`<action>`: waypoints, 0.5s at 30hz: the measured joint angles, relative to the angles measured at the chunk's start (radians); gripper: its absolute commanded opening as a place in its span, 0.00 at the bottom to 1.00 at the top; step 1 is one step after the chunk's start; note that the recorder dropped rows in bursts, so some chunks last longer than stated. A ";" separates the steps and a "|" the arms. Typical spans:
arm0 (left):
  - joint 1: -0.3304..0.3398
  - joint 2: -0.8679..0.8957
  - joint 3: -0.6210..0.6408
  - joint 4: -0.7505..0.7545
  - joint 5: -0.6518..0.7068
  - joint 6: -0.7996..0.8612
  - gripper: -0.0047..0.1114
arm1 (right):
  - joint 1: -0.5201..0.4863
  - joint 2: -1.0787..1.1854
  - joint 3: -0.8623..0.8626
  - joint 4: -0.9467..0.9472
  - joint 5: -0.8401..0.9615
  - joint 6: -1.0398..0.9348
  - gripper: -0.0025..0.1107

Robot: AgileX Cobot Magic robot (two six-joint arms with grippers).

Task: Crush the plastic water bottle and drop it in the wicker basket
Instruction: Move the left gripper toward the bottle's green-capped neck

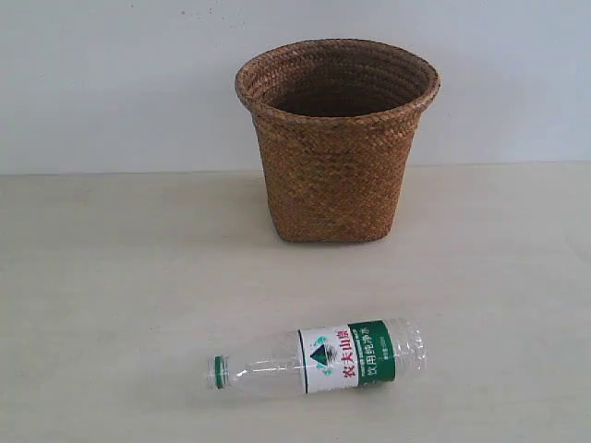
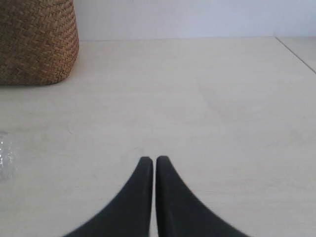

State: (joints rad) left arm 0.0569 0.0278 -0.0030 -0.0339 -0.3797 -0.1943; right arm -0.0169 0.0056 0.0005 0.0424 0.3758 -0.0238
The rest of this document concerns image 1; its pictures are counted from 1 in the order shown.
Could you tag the clear plastic bottle green label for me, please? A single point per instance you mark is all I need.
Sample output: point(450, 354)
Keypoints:
point(307, 361)

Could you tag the brown woven straw basket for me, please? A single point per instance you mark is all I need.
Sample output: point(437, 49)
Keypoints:
point(335, 121)

